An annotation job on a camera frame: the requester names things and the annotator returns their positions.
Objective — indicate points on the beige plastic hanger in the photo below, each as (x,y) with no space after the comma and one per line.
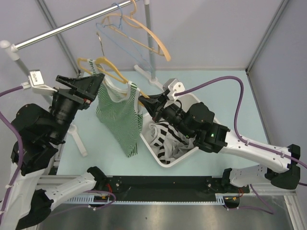
(144,31)

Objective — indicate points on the white clothes rack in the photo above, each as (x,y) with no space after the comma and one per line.
(12,49)

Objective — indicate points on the grey tank top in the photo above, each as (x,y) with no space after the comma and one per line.
(177,146)

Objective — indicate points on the white cable duct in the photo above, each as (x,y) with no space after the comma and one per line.
(97,199)

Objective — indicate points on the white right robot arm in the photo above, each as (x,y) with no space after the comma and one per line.
(277,165)

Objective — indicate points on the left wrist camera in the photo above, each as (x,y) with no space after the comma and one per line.
(36,83)

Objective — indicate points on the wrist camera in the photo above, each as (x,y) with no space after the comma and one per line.
(173,86)
(36,83)

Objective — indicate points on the aluminium frame profile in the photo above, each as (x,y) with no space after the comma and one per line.
(270,190)

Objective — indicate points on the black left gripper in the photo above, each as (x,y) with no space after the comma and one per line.
(86,87)

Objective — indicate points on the black white striped tank top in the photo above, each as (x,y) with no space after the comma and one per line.
(158,133)

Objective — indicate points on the yellow velvet hanger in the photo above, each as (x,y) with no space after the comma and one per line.
(98,64)

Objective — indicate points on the green white striped tank top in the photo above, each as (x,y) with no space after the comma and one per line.
(120,111)

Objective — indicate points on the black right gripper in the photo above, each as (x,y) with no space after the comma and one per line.
(151,104)

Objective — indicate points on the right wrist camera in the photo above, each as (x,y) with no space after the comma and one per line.
(173,86)

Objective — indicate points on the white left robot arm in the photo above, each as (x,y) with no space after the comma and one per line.
(39,132)

